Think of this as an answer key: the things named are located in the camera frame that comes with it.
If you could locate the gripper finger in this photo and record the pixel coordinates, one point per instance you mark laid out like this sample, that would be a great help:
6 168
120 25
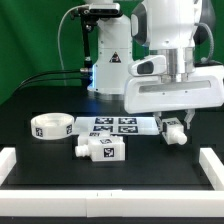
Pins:
157 116
188 118

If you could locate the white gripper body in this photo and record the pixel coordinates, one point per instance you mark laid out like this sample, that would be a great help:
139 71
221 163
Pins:
204 88

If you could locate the white round stool seat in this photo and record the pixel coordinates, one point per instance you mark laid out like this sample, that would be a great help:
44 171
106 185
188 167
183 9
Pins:
52 126

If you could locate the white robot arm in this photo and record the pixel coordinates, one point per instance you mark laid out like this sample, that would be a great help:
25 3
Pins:
147 59

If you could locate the white marker sheet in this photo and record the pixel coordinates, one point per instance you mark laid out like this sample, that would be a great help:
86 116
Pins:
117 125

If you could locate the green backdrop curtain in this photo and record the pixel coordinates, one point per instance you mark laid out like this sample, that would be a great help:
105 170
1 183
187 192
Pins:
36 36

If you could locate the black camera stand pole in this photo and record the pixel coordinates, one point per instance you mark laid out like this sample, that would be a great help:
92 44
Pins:
87 28

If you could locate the black camera on stand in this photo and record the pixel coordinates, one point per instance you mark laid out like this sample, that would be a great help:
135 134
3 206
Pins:
101 10

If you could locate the white front barrier wall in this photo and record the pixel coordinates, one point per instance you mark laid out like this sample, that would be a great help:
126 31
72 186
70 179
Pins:
111 203

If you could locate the white left barrier wall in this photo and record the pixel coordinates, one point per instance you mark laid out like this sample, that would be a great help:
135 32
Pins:
7 162

